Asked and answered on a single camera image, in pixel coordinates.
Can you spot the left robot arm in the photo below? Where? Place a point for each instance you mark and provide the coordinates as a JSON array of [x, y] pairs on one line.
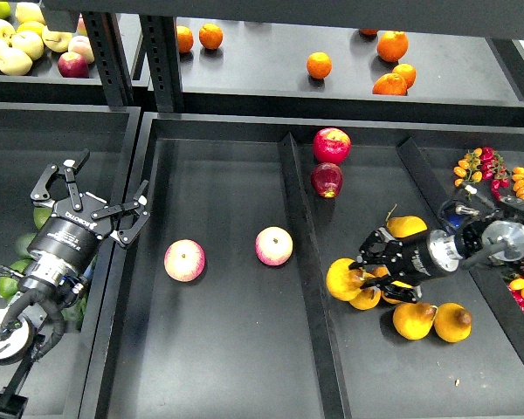
[[32, 323]]

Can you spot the dark green avocado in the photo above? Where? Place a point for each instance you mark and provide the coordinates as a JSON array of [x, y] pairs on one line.
[[75, 314]]

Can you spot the yellow pear with brown end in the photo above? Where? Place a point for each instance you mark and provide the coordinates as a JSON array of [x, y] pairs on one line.
[[366, 299]]

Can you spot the orange middle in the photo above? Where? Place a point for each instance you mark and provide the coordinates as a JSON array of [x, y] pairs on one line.
[[319, 65]]

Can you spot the black centre tray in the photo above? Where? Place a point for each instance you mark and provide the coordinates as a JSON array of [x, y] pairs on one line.
[[249, 340]]

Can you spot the dark red apple on shelf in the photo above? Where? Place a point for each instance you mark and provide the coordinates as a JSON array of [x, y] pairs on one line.
[[73, 65]]

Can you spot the large orange upper right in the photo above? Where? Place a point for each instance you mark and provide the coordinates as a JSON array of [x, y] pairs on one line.
[[392, 45]]

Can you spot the green avocado upper left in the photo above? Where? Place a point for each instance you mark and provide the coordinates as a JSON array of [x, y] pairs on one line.
[[40, 216]]

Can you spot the black shelf post left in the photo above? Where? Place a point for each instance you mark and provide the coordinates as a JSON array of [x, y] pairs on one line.
[[110, 60]]

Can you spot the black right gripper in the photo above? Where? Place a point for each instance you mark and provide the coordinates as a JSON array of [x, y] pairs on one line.
[[423, 256]]

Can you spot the cherry tomato cluster upper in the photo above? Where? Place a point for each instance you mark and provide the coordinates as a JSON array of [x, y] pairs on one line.
[[482, 165]]

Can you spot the orange far left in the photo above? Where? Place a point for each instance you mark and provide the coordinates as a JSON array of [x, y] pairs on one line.
[[185, 39]]

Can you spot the orange front right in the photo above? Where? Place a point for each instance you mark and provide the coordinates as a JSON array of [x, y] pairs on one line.
[[390, 84]]

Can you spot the orange behind right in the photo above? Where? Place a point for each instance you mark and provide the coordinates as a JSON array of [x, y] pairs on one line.
[[407, 72]]

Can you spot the yellow apple front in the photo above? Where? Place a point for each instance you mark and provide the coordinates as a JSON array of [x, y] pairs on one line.
[[14, 62]]

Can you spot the bright red apple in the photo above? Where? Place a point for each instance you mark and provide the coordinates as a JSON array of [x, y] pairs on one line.
[[331, 145]]

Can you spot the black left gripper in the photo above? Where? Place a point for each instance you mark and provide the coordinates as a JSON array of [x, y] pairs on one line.
[[78, 224]]

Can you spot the black shelf post right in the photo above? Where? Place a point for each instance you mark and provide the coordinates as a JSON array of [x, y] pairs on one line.
[[159, 37]]

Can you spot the black left tray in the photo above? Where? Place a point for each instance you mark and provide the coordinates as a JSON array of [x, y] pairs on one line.
[[32, 136]]

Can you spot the pink apple right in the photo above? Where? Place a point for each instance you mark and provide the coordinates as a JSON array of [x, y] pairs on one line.
[[273, 246]]

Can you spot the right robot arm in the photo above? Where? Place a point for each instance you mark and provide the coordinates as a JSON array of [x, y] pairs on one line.
[[492, 233]]

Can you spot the green avocado middle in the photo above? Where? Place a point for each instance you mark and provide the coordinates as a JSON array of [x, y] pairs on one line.
[[22, 243]]

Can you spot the pink apple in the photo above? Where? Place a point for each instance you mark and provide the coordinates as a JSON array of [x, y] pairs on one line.
[[184, 260], [273, 246]]

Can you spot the black shelf post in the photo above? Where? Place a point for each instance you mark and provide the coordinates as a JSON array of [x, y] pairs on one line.
[[110, 60], [159, 37]]

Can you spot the black tray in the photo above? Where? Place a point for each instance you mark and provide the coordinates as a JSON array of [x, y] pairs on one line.
[[249, 340], [32, 136]]

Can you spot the pink apple left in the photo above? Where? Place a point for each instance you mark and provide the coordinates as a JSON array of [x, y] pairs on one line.
[[184, 260]]

